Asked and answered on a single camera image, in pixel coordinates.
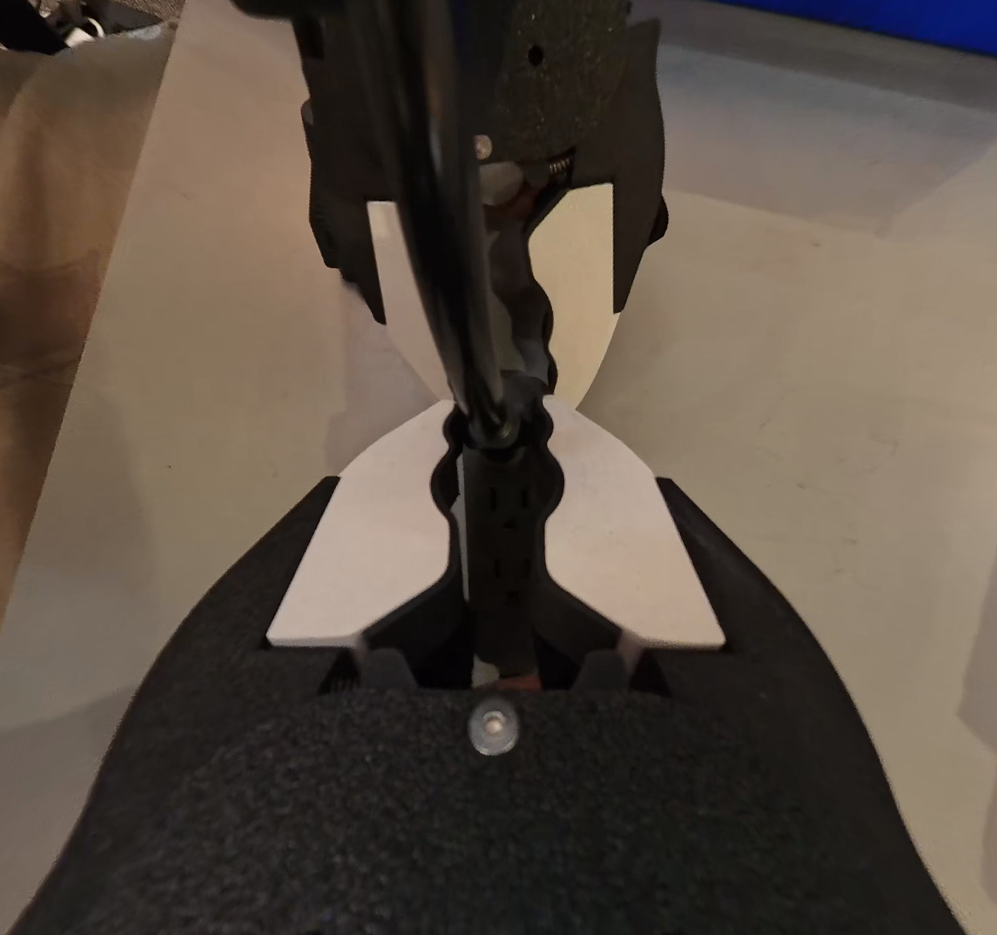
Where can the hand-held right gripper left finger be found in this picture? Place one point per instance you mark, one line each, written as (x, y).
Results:
(366, 553)

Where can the grey desk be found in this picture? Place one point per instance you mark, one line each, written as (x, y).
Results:
(779, 405)

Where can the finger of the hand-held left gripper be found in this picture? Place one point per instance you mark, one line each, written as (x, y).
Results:
(389, 273)
(580, 288)

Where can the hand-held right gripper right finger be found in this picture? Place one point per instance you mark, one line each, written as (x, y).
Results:
(631, 553)

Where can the person's tan trousers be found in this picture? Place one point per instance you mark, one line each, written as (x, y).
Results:
(62, 249)

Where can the black power strip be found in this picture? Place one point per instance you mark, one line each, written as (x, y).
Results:
(506, 530)

